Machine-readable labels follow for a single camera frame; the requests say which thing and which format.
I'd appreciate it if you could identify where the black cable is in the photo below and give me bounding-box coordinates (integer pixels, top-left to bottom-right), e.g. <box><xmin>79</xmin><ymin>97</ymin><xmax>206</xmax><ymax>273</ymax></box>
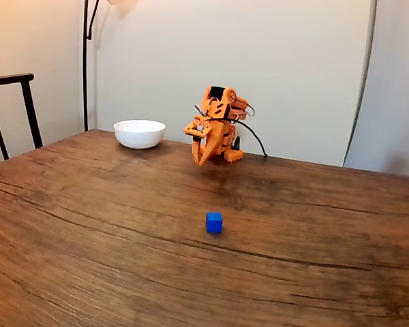
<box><xmin>237</xmin><ymin>119</ymin><xmax>269</xmax><ymax>159</ymax></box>

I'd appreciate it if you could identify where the black chair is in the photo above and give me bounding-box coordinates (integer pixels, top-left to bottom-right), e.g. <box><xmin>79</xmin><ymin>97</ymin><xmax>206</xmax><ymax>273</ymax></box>
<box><xmin>0</xmin><ymin>72</ymin><xmax>44</xmax><ymax>161</ymax></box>

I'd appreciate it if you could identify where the grey curved trim strip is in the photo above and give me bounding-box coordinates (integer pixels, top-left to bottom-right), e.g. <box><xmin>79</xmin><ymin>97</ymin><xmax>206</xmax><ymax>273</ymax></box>
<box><xmin>342</xmin><ymin>0</ymin><xmax>378</xmax><ymax>168</ymax></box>

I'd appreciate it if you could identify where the black floor lamp pole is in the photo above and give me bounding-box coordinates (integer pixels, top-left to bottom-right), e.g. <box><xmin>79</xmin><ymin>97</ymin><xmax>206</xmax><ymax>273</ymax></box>
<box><xmin>82</xmin><ymin>0</ymin><xmax>101</xmax><ymax>132</ymax></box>

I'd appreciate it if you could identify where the blue cube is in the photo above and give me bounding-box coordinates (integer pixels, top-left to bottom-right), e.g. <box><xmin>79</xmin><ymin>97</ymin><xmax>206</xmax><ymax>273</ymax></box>
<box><xmin>205</xmin><ymin>212</ymin><xmax>224</xmax><ymax>234</ymax></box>

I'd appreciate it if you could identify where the orange square camera mount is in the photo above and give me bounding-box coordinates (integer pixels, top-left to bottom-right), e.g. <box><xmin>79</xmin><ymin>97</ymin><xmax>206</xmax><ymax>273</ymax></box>
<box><xmin>183</xmin><ymin>121</ymin><xmax>214</xmax><ymax>141</ymax></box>

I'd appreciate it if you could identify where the white bowl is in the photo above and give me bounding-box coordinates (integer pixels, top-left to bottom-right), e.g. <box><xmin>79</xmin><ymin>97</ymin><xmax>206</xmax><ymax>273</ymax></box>
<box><xmin>112</xmin><ymin>119</ymin><xmax>166</xmax><ymax>150</ymax></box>

